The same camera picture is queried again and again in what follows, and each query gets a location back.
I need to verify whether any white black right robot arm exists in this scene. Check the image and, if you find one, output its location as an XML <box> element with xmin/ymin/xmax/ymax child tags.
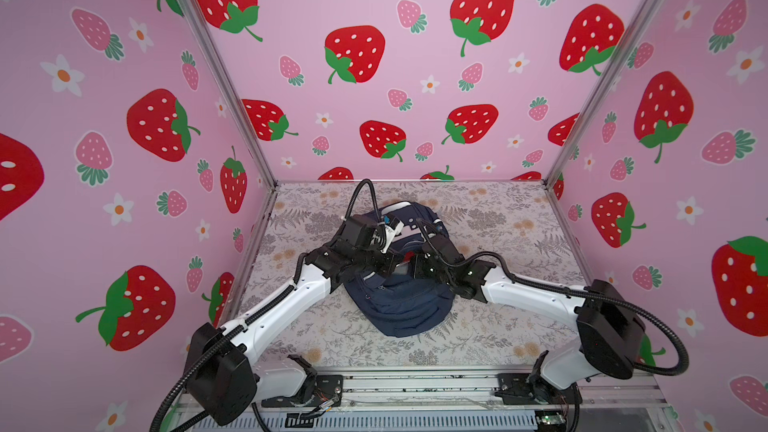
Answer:
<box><xmin>416</xmin><ymin>234</ymin><xmax>645</xmax><ymax>390</ymax></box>

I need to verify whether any aluminium corner post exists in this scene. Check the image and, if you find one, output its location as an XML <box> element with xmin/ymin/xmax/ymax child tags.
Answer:
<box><xmin>543</xmin><ymin>0</ymin><xmax>664</xmax><ymax>192</ymax></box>
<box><xmin>177</xmin><ymin>0</ymin><xmax>278</xmax><ymax>191</ymax></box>

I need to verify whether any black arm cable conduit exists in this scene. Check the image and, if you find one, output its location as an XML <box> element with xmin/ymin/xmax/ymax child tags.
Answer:
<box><xmin>416</xmin><ymin>218</ymin><xmax>690</xmax><ymax>377</ymax></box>
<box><xmin>148</xmin><ymin>178</ymin><xmax>379</xmax><ymax>432</ymax></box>

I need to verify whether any aluminium corner post left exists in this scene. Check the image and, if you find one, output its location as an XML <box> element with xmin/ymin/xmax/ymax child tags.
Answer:
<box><xmin>177</xmin><ymin>0</ymin><xmax>278</xmax><ymax>191</ymax></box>

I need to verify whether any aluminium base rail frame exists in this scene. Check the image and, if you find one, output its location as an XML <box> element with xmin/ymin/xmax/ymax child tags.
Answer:
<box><xmin>164</xmin><ymin>365</ymin><xmax>667</xmax><ymax>432</ymax></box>

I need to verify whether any navy blue student backpack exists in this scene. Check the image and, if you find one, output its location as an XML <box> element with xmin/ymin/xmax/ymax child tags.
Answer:
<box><xmin>344</xmin><ymin>201</ymin><xmax>455</xmax><ymax>338</ymax></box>

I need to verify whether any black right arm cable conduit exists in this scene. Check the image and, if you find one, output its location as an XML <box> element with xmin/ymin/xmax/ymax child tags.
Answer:
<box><xmin>416</xmin><ymin>218</ymin><xmax>690</xmax><ymax>377</ymax></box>

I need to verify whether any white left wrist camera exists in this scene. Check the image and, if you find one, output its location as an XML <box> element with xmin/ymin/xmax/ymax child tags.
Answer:
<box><xmin>384</xmin><ymin>217</ymin><xmax>404</xmax><ymax>247</ymax></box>

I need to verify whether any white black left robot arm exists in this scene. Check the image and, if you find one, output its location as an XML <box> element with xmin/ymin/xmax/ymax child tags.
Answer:
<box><xmin>158</xmin><ymin>215</ymin><xmax>404</xmax><ymax>431</ymax></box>

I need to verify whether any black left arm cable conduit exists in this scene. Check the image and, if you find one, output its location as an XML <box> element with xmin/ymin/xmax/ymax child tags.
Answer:
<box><xmin>148</xmin><ymin>178</ymin><xmax>379</xmax><ymax>432</ymax></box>

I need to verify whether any aluminium corner post right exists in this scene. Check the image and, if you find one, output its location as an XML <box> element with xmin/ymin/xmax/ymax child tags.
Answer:
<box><xmin>543</xmin><ymin>0</ymin><xmax>664</xmax><ymax>192</ymax></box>

